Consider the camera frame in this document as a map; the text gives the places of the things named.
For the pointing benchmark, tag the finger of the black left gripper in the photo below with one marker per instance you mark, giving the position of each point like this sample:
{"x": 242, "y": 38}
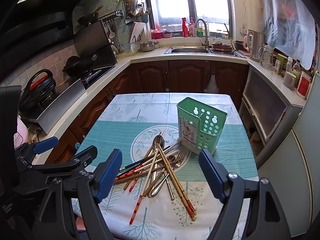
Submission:
{"x": 82, "y": 159}

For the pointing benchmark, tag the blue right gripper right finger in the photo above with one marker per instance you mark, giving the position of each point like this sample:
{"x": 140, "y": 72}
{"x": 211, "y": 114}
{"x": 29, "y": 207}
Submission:
{"x": 215, "y": 175}

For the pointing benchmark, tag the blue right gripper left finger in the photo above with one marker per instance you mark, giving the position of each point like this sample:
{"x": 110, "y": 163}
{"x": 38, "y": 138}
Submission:
{"x": 105, "y": 174}

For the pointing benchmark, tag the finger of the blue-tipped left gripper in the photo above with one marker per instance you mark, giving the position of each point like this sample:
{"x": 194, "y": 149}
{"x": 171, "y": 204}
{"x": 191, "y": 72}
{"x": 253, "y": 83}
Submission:
{"x": 45, "y": 145}

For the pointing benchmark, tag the bamboo chopstick red end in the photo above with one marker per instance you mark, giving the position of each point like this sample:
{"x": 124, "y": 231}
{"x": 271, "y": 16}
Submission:
{"x": 178, "y": 187}
{"x": 175, "y": 177}

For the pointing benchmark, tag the steel spoon wooden handle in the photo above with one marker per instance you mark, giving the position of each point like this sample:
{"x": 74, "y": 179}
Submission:
{"x": 154, "y": 184}

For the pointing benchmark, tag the white chopstick red striped end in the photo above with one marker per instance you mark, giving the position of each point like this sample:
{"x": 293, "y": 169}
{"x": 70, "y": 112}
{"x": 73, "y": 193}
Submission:
{"x": 156, "y": 141}

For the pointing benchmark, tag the dark brown wooden chopstick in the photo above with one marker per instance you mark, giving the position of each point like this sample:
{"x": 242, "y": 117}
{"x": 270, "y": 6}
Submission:
{"x": 145, "y": 173}

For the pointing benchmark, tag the pink appliance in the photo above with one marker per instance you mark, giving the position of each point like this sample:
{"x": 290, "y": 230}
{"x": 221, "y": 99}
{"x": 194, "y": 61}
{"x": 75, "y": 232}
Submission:
{"x": 22, "y": 134}

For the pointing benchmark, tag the steel fork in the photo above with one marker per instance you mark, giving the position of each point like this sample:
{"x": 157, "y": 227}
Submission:
{"x": 175, "y": 166}

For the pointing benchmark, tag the green plastic utensil holder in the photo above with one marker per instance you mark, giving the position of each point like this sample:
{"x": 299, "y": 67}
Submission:
{"x": 199, "y": 125}

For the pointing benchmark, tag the leaf pattern tablecloth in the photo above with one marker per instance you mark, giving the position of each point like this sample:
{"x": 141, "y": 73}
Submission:
{"x": 130, "y": 123}

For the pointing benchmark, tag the black wok on stove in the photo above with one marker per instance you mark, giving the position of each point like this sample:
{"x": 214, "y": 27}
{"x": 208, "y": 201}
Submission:
{"x": 78, "y": 68}

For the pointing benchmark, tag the white mug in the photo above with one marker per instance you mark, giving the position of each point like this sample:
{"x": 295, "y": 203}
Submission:
{"x": 289, "y": 80}

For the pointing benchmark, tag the red labelled jar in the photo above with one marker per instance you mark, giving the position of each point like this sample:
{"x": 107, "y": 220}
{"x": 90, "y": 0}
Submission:
{"x": 303, "y": 85}

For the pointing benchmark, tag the glass pitcher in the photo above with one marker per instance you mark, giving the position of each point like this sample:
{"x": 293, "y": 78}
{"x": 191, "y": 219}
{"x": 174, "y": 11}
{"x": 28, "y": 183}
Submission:
{"x": 265, "y": 54}

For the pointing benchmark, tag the steel bowl on counter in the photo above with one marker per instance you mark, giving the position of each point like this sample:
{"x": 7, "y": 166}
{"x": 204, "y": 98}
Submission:
{"x": 148, "y": 46}

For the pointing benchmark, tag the black range hood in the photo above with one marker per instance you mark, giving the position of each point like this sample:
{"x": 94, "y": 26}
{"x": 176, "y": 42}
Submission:
{"x": 28, "y": 27}

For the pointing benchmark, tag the steel electric kettle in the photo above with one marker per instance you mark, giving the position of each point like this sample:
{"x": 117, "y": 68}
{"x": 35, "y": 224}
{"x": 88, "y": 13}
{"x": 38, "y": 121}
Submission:
{"x": 253, "y": 41}

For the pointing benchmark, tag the red spray bottle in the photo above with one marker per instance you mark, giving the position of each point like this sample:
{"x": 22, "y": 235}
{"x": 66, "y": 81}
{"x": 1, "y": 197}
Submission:
{"x": 184, "y": 28}

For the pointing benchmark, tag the hanging steel pots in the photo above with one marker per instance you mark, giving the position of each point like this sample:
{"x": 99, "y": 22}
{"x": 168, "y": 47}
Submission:
{"x": 135, "y": 9}

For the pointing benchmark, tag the black rice cooker red handle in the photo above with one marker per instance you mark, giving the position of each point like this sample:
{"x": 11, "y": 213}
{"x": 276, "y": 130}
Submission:
{"x": 38, "y": 94}

